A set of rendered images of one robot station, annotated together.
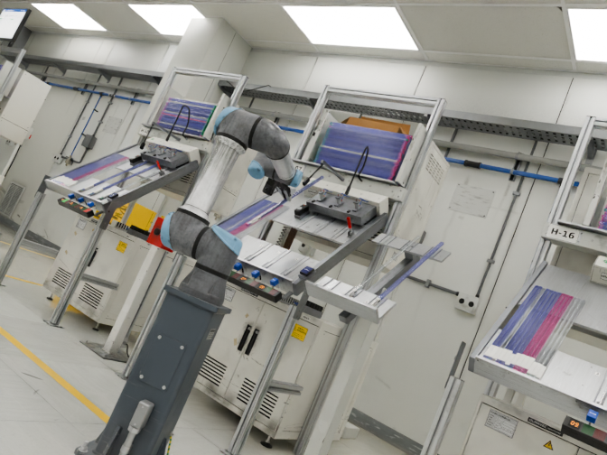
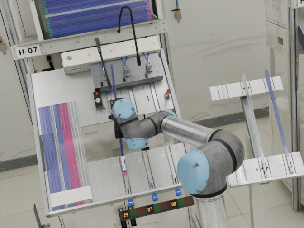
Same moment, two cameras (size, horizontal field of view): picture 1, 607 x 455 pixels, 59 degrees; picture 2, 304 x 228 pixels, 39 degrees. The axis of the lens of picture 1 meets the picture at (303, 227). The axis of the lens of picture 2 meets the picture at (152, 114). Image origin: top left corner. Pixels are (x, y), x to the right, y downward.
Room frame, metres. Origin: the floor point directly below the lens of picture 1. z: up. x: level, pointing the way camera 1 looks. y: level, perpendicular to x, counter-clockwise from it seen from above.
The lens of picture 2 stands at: (1.08, 1.19, 1.80)
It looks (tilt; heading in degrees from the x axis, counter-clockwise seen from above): 23 degrees down; 317
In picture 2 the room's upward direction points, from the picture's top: 9 degrees counter-clockwise
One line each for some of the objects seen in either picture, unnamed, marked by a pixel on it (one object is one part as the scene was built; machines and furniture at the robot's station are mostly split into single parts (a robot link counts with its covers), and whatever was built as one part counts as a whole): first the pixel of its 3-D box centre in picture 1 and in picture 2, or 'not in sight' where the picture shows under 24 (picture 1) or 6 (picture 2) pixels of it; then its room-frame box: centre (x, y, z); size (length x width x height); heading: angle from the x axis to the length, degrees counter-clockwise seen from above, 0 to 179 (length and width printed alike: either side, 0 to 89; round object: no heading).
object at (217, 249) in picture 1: (219, 249); not in sight; (1.75, 0.22, 0.72); 0.13 x 0.12 x 0.14; 80
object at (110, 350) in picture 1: (140, 286); not in sight; (2.98, 0.69, 0.39); 0.24 x 0.24 x 0.78; 54
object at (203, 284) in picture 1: (206, 283); not in sight; (1.75, 0.22, 0.60); 0.15 x 0.15 x 0.10
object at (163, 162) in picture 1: (126, 227); not in sight; (3.64, 1.10, 0.66); 1.01 x 0.73 x 1.31; 144
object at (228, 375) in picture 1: (277, 363); (123, 197); (2.93, -0.16, 0.31); 0.70 x 0.65 x 0.62; 54
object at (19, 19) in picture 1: (13, 28); not in sight; (5.59, 3.71, 2.10); 0.58 x 0.14 x 0.41; 54
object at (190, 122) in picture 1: (165, 198); not in sight; (3.81, 0.99, 0.95); 1.35 x 0.82 x 1.90; 144
